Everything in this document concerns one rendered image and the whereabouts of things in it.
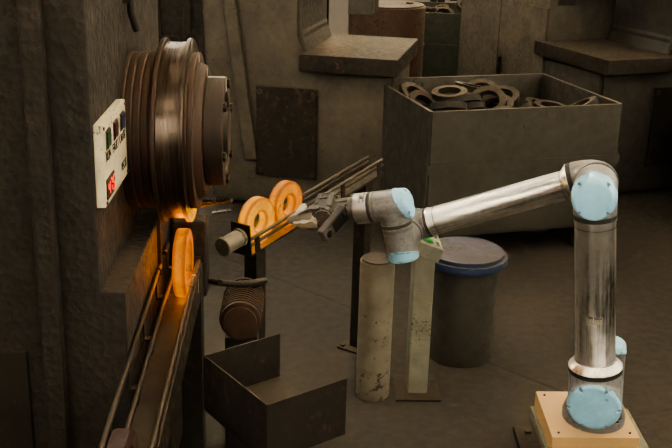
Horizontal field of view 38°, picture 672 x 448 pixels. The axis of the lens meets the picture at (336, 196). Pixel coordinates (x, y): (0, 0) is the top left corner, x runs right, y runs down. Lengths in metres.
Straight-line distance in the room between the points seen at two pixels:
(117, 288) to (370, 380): 1.46
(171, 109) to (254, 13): 2.92
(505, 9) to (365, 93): 1.74
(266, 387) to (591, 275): 0.95
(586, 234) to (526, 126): 2.10
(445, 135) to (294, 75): 1.02
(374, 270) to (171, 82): 1.21
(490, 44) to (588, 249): 4.17
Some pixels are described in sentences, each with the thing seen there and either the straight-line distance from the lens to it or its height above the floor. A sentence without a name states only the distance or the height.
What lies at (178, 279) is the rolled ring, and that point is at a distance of 2.55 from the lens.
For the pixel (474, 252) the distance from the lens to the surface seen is 3.66.
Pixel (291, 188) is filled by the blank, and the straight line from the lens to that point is 3.17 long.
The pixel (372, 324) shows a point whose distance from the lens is 3.34.
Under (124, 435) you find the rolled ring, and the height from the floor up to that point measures 0.78.
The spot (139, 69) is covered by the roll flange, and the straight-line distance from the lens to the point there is 2.40.
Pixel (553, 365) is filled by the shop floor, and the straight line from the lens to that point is 3.84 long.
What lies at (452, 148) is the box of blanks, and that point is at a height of 0.56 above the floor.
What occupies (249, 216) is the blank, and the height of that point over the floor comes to 0.74.
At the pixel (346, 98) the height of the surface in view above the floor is 0.65.
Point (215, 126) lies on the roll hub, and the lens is 2.37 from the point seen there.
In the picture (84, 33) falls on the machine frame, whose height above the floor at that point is 1.43.
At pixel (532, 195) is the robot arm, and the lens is 2.80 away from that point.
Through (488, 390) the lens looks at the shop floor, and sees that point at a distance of 3.61.
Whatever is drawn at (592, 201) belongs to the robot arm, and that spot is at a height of 0.95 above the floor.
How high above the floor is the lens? 1.73
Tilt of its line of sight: 18 degrees down
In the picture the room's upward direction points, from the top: 2 degrees clockwise
